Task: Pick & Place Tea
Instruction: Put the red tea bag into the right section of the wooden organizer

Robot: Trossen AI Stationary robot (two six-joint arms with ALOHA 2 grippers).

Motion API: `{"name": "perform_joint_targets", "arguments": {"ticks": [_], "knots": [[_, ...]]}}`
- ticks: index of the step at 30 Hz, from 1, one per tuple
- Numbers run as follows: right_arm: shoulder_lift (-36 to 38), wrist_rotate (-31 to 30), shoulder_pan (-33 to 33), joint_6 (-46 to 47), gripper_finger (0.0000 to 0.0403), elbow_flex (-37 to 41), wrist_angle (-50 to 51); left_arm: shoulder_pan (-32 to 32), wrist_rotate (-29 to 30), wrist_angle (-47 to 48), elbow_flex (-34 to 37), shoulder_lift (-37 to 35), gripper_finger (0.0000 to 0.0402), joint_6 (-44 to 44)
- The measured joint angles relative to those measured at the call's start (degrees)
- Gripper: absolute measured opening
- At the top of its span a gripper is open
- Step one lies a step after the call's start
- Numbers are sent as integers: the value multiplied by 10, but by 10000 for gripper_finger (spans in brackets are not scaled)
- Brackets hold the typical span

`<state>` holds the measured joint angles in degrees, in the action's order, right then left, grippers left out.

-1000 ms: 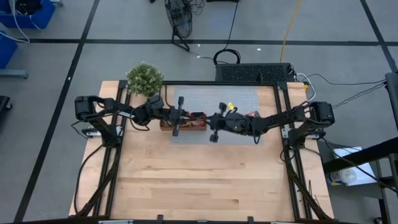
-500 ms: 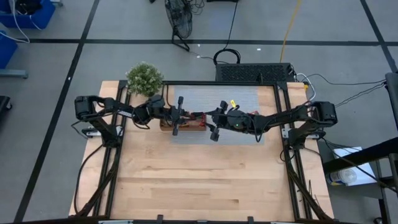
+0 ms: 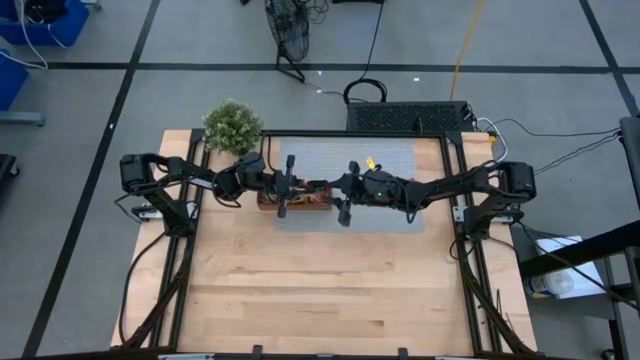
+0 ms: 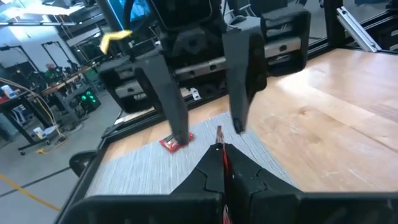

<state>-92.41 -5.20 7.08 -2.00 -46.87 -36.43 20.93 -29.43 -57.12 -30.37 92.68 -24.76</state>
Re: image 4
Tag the black computer green lights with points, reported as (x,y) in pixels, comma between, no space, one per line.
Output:
(88,99)

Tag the silver metal bracket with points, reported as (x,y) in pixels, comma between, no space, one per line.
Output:
(357,29)

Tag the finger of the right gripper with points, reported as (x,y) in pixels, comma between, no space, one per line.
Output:
(168,93)
(245,71)

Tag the person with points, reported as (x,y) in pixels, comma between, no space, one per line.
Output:
(50,71)

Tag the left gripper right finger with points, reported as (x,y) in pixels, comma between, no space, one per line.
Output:
(248,183)

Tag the grey woven placemat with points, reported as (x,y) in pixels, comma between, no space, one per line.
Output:
(140,168)

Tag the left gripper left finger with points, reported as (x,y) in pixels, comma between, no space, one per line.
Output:
(208,174)

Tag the red strawberry tea bag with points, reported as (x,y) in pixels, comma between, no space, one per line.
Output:
(169,145)
(220,137)

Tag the black workbench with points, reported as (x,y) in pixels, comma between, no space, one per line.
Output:
(18,102)

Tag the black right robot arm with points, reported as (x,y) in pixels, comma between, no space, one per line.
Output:
(186,12)

